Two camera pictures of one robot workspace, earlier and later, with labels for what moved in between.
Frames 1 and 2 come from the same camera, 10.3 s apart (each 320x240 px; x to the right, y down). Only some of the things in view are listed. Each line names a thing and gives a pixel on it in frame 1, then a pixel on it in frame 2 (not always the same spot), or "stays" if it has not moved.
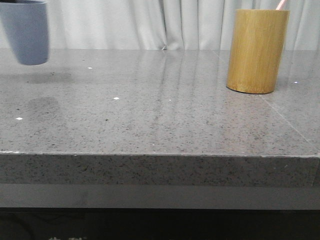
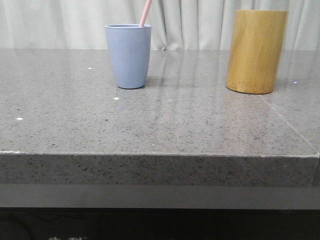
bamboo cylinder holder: (259, 39) stays
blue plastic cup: (26, 23) -> (130, 45)
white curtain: (167, 24) stays
